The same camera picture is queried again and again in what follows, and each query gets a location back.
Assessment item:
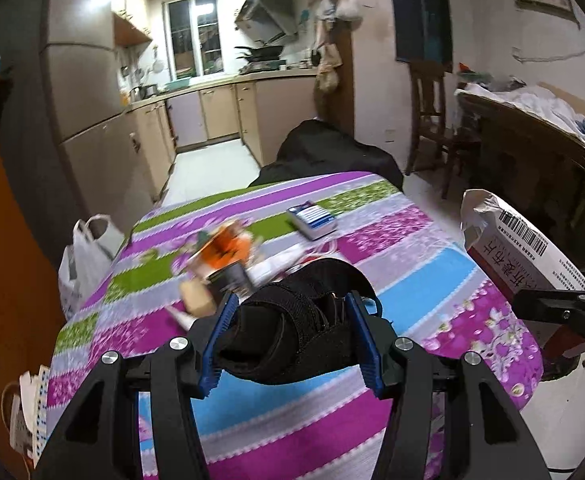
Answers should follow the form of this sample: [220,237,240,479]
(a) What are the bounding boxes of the white cardboard box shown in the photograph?
[460,189,585,301]

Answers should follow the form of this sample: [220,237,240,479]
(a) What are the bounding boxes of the range hood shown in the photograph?
[235,0,299,39]

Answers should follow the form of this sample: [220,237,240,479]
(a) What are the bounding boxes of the beige wall cabinet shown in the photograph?
[111,0,153,47]

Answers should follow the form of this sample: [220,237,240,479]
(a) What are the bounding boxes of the dark wall hanging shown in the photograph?
[387,0,456,64]

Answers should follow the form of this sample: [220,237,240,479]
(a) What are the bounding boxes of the tan sponge block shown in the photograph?
[180,280,218,318]

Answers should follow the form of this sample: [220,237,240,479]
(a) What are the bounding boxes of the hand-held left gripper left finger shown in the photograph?
[32,292,240,480]

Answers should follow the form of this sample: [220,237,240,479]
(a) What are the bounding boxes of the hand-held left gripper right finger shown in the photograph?
[345,291,556,480]

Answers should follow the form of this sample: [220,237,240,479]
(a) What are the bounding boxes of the person's right hand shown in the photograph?
[543,331,585,380]

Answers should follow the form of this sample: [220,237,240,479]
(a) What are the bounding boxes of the blue tissue pack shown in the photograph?
[287,201,337,241]

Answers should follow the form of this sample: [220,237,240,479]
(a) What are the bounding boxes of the patterned paper bag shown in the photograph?
[1,364,50,463]

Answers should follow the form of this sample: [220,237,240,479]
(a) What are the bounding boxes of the orange wooden cabinet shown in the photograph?
[0,77,68,461]

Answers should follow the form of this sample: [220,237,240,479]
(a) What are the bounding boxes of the white crumpled wrapper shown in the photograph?
[245,242,341,286]

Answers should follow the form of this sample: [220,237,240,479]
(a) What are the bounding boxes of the hanging plastic bags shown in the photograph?
[314,0,364,96]

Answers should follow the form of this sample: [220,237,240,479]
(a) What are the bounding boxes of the kitchen window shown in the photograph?
[162,0,223,78]

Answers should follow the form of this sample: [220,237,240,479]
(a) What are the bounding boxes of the grey refrigerator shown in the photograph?
[40,0,168,241]

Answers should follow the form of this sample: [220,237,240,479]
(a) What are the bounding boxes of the black wok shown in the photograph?
[235,44,286,62]

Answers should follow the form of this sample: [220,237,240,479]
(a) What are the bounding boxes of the white plastic bag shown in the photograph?
[58,214,127,321]

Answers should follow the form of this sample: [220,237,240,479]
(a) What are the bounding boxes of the orange white snack packet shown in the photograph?
[187,222,254,306]

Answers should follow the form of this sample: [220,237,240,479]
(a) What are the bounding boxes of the beige kitchen base cabinets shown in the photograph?
[127,71,318,196]

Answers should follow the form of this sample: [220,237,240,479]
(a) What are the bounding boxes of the white cloth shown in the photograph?
[459,81,585,161]

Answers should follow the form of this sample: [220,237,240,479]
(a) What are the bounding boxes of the striped floral tablecloth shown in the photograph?
[47,171,546,480]

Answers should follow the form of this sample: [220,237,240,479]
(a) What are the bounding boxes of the wooden chair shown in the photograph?
[405,60,479,202]

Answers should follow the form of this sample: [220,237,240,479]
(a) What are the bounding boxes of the black cloth cover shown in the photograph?
[250,119,404,193]

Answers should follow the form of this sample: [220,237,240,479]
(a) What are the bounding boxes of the dark wooden table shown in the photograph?
[455,87,585,281]

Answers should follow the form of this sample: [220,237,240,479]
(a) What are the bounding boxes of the black wrist strap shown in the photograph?
[215,257,383,386]

